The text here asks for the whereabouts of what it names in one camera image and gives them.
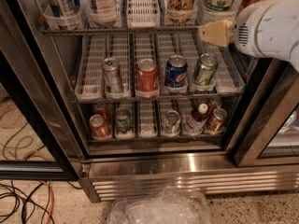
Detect black floor cables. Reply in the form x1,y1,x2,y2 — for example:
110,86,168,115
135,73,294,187
0,180,82,224

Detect red soda can middle shelf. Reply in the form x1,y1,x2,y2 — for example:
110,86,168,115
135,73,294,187
136,59,158,92

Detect green can middle shelf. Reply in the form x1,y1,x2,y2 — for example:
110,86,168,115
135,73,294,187
192,53,219,86

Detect orange floor cable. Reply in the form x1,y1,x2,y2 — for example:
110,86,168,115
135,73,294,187
40,180,56,224

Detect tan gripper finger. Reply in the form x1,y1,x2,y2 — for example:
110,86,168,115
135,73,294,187
198,20,235,47

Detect red can bottom front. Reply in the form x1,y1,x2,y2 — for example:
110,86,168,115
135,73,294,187
89,114,110,138

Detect empty white tray top shelf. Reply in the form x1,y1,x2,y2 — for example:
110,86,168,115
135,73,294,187
126,0,160,28

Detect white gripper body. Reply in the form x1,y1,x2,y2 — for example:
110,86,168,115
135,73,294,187
234,0,299,60

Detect top wire shelf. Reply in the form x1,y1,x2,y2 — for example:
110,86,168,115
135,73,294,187
40,26,199,36

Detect wire shelf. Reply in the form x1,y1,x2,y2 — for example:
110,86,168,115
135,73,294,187
40,26,199,36
72,92,242,105

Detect brown can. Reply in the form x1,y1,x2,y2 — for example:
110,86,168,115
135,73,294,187
206,108,227,133
207,96,222,113

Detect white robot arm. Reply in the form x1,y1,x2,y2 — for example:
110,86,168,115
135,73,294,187
198,0,299,71

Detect white green can bottom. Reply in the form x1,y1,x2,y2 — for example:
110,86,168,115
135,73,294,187
162,110,180,133

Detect empty white tray shelf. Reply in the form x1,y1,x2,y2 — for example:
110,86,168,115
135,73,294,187
126,0,160,28
138,101,157,138

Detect silver can middle shelf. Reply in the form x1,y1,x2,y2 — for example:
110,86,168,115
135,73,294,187
102,58,123,93

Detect empty white tray middle left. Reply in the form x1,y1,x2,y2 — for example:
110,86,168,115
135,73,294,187
75,35,106,102

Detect clear plastic bag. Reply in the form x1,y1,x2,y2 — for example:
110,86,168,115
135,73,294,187
107,187,212,224

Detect stainless steel display fridge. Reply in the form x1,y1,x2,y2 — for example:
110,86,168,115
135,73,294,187
0,0,299,203

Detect brown bottle white cap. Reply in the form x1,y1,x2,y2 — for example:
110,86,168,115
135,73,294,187
184,104,208,133

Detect brown can bottom rear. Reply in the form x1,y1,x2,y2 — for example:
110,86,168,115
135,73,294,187
207,96,222,113

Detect red can bottom rear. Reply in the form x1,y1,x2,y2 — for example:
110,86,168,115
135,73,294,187
93,104,109,121

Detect middle wire shelf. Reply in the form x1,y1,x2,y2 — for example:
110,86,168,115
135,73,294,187
72,92,242,105

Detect empty white tray bottom shelf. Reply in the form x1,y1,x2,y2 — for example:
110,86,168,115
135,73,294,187
138,101,157,138

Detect right sliding glass door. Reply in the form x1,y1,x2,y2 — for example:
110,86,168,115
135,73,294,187
234,64,299,167

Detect gold tall can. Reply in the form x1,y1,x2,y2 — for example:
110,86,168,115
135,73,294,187
166,0,195,23

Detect sliding glass door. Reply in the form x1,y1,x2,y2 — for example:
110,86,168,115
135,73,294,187
0,0,84,180
234,64,299,167

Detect left sliding glass door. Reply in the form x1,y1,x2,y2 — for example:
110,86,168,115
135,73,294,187
0,0,84,180

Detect blue pepsi can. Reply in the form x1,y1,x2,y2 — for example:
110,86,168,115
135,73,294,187
164,54,188,88

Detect red can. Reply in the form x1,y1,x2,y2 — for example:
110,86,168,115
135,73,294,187
93,104,109,121
89,114,110,138

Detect green can shelf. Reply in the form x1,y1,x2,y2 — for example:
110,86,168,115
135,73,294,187
192,53,219,86
115,107,132,133

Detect green can bottom shelf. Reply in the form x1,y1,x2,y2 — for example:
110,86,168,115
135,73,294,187
115,107,132,133

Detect brown can bottom front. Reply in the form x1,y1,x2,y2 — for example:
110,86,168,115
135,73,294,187
206,108,227,133

